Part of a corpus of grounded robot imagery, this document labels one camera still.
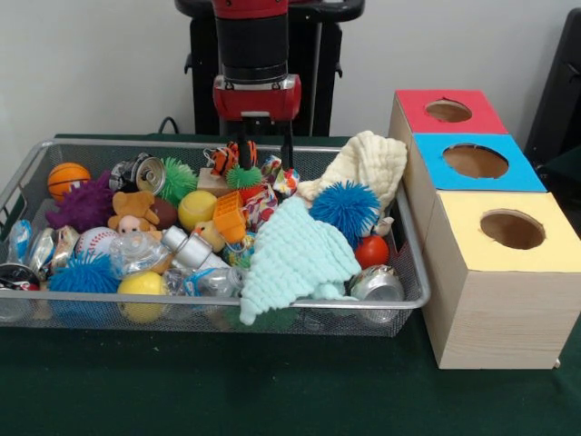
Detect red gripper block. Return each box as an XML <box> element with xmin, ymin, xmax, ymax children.
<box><xmin>212</xmin><ymin>74</ymin><xmax>302</xmax><ymax>172</ymax></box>

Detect cream knitted cloth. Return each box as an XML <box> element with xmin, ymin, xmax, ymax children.
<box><xmin>294</xmin><ymin>130</ymin><xmax>409</xmax><ymax>220</ymax></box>

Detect mint knitted cloth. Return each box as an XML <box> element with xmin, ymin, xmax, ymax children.
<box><xmin>239</xmin><ymin>195</ymin><xmax>362</xmax><ymax>326</ymax></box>

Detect silver mesh bin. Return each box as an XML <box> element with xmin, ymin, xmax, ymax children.
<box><xmin>0</xmin><ymin>139</ymin><xmax>431</xmax><ymax>340</ymax></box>

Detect wooden box with three holes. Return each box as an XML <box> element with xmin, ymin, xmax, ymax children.
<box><xmin>388</xmin><ymin>89</ymin><xmax>581</xmax><ymax>371</ymax></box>

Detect tiger striped toy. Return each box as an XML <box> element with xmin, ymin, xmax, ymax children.
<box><xmin>206</xmin><ymin>140</ymin><xmax>260</xmax><ymax>178</ymax></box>

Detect green spiky ball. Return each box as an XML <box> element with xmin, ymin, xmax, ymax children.
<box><xmin>158</xmin><ymin>157</ymin><xmax>200</xmax><ymax>209</ymax></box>

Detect blue spiky ball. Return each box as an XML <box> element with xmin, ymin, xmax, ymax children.
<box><xmin>47</xmin><ymin>252</ymin><xmax>123</xmax><ymax>294</ymax></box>
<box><xmin>308</xmin><ymin>180</ymin><xmax>381</xmax><ymax>237</ymax></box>

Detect red ball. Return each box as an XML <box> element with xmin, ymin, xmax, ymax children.
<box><xmin>353</xmin><ymin>235</ymin><xmax>390</xmax><ymax>272</ymax></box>

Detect yellow ball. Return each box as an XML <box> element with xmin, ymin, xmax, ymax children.
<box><xmin>116</xmin><ymin>271</ymin><xmax>170</xmax><ymax>324</ymax></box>

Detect purple spiky ball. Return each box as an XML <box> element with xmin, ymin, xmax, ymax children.
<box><xmin>44</xmin><ymin>171</ymin><xmax>115</xmax><ymax>233</ymax></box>

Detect small orange basketball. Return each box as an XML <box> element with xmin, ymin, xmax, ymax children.
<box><xmin>46</xmin><ymin>162</ymin><xmax>92</xmax><ymax>203</ymax></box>

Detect dark green tablecloth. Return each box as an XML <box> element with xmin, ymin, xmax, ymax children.
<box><xmin>0</xmin><ymin>133</ymin><xmax>581</xmax><ymax>436</ymax></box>

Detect dark green side table cloth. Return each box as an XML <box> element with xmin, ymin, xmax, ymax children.
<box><xmin>537</xmin><ymin>144</ymin><xmax>581</xmax><ymax>194</ymax></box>

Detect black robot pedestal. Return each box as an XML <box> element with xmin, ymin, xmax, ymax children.
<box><xmin>174</xmin><ymin>0</ymin><xmax>367</xmax><ymax>137</ymax></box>

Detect black frame stand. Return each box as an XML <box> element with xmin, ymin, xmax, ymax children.
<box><xmin>524</xmin><ymin>7</ymin><xmax>581</xmax><ymax>160</ymax></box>

